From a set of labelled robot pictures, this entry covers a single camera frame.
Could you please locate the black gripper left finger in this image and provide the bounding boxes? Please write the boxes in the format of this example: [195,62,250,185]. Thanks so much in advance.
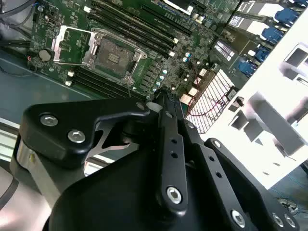
[18,89,190,215]

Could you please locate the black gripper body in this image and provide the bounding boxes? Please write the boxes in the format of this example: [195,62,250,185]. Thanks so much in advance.
[48,113,231,231]

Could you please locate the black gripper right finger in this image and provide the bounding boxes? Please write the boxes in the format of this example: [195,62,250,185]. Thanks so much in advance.
[168,91,302,231]

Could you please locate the metal socket cover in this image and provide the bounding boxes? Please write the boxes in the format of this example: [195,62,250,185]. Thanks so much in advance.
[51,25,97,67]

